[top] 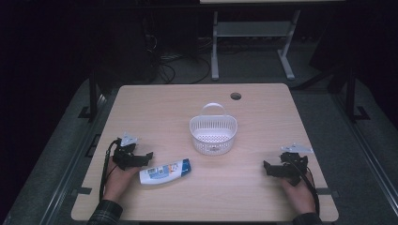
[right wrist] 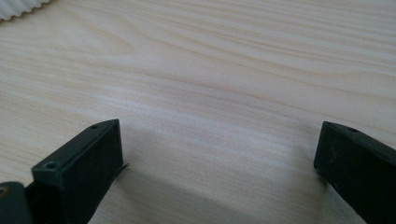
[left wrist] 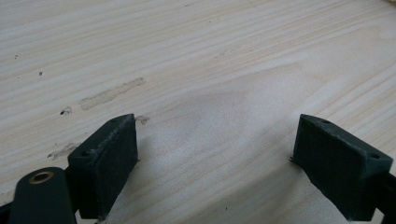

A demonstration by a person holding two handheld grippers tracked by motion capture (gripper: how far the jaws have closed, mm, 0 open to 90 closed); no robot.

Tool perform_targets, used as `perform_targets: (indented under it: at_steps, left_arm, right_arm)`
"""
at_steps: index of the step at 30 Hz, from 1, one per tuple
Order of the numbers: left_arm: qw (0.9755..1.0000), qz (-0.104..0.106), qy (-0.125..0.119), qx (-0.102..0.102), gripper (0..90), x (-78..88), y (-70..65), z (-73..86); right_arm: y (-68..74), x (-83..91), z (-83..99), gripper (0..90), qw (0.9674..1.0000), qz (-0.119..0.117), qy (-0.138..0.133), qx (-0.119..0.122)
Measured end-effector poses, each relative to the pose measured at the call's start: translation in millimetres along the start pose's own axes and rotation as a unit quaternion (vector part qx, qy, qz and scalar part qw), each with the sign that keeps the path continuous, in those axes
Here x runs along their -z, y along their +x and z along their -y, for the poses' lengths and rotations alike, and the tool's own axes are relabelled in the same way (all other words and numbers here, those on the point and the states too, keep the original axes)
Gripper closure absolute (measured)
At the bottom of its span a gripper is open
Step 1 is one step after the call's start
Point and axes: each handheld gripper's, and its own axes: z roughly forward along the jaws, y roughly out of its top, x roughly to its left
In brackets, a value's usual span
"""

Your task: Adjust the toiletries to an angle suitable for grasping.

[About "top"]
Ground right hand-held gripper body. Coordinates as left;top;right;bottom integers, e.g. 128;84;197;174
279;142;314;188

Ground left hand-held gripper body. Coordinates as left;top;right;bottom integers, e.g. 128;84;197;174
112;132;143;172

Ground white and blue shampoo bottle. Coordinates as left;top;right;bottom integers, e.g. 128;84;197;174
138;157;192;186

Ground white plastic basket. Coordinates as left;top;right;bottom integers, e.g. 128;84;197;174
189;102;238;157

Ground person's left hand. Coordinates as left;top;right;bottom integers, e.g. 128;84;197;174
102;164;143;203

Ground person's right hand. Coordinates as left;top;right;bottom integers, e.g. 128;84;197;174
281;172;317;216

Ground black metal stand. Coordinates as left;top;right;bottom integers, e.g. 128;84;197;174
328;67;372;123
77;73;109;122

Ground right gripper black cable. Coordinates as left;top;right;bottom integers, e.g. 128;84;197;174
289;155;321;217

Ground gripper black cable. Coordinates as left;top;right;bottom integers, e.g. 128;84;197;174
99;139;122;202
289;155;321;217

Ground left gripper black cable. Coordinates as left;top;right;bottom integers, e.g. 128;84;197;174
99;139;122;202

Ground black floor cables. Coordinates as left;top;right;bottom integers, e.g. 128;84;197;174
144;18;212;85

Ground white metal desk frame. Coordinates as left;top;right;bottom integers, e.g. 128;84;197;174
210;8;302;82

